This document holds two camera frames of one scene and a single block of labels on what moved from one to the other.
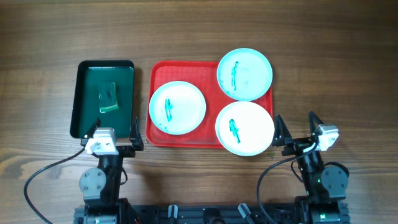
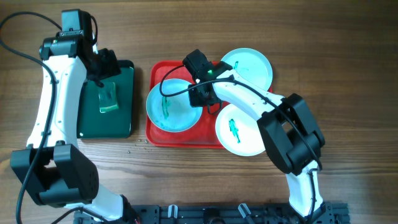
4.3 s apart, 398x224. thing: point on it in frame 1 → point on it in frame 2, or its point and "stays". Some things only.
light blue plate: (177, 107) stays
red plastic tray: (203, 76) stays
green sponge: (107, 96) stays
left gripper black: (135, 143) → (112, 66)
